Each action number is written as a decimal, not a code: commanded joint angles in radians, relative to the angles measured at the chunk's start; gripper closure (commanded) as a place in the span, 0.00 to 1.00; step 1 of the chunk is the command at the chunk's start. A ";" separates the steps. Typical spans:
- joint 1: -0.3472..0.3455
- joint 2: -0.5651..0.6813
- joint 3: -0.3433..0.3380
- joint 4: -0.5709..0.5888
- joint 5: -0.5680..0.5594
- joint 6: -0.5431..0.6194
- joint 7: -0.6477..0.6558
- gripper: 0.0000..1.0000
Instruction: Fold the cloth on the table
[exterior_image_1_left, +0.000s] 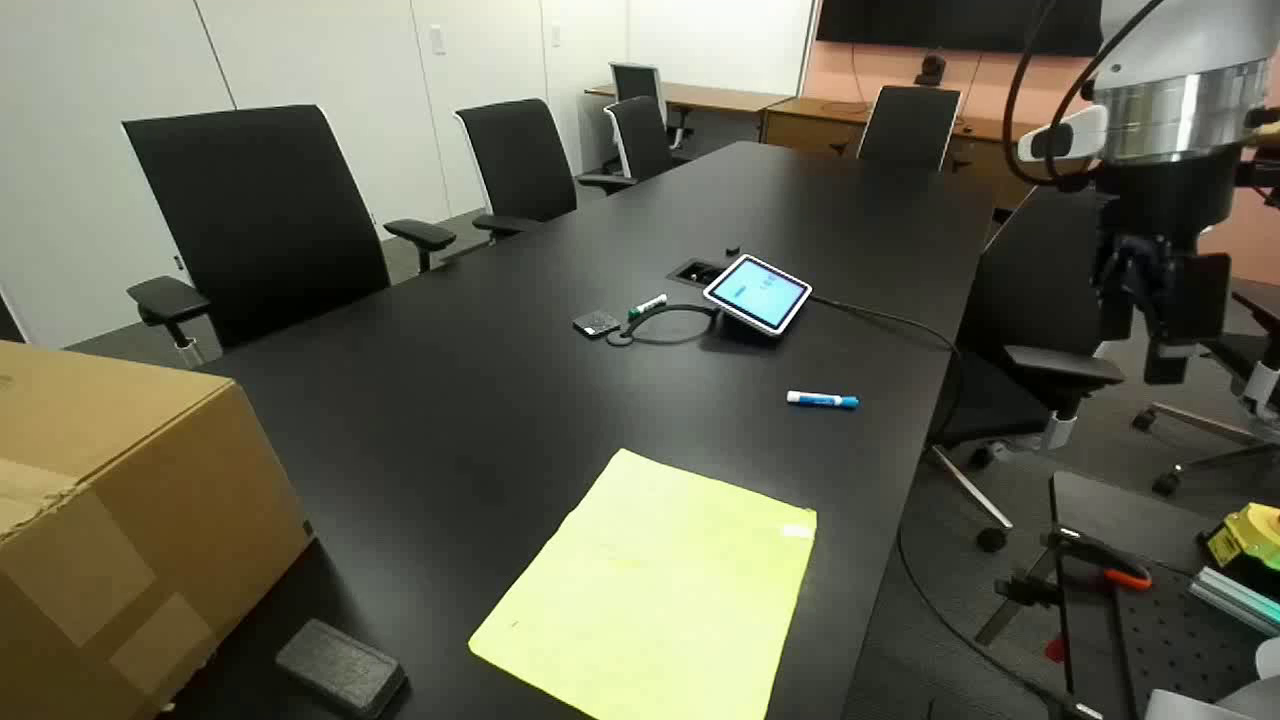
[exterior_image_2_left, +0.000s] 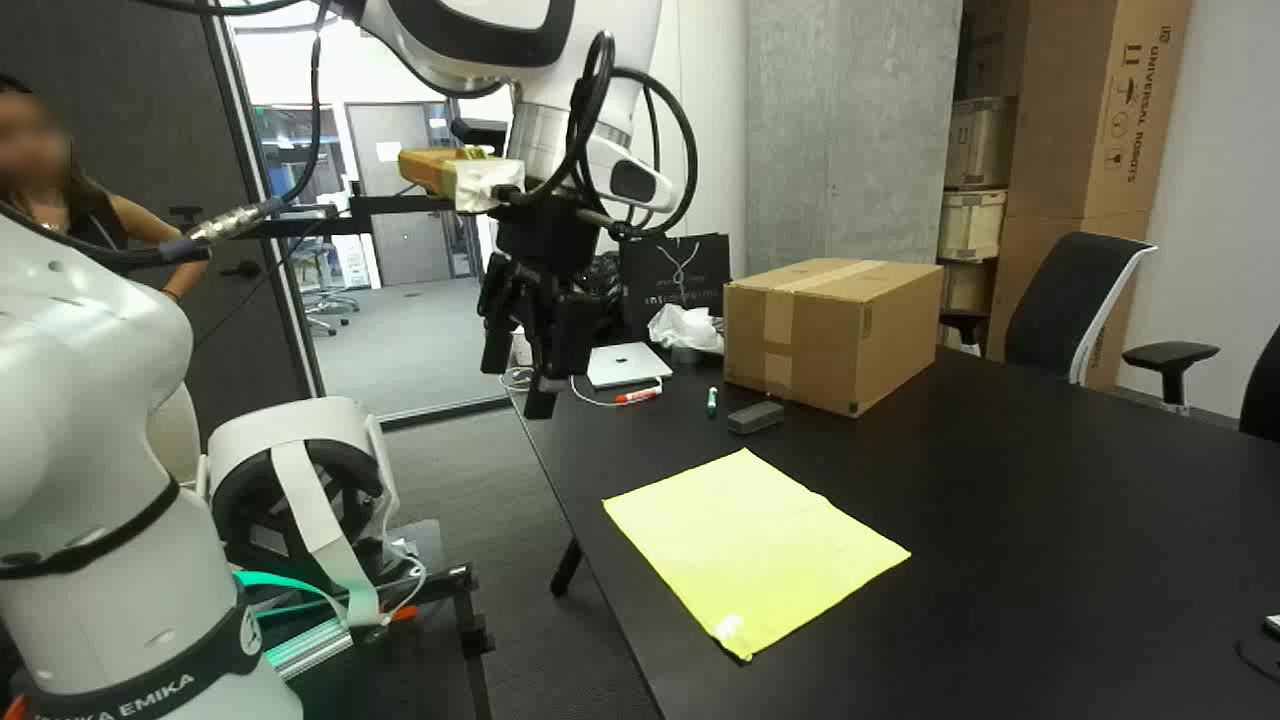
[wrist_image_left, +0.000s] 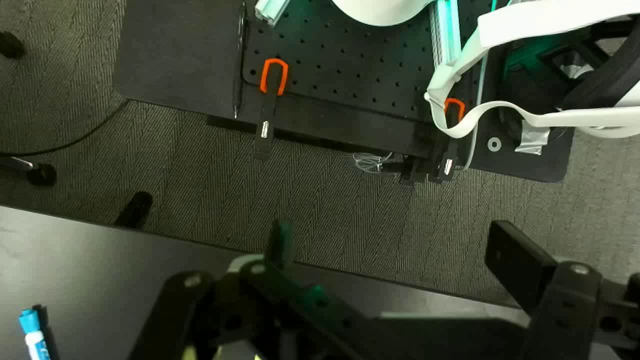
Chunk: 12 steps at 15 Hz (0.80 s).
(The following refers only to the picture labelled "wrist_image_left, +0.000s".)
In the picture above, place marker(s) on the blue marker pen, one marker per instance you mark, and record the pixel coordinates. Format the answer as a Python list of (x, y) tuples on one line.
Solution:
[(32, 333)]

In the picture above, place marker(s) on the grey tape piece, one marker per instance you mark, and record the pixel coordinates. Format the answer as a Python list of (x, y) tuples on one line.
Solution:
[(532, 140)]

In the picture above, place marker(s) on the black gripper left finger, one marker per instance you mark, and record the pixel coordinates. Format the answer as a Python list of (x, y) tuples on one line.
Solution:
[(221, 306)]

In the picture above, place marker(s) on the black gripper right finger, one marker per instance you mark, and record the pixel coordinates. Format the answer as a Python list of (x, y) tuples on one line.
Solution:
[(573, 306)]

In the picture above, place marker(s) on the black table leg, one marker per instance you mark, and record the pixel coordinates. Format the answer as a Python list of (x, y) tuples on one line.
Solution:
[(135, 208)]

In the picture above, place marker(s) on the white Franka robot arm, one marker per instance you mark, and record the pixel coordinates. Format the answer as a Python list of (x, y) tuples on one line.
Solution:
[(380, 10)]

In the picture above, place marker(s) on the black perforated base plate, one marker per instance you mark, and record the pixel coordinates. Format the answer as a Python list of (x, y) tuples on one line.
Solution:
[(347, 61)]

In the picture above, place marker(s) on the black chair base leg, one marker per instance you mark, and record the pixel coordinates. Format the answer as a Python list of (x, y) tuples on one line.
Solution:
[(36, 173)]

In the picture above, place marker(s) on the dark floor mat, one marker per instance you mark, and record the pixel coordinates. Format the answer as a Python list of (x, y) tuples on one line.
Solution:
[(172, 52)]

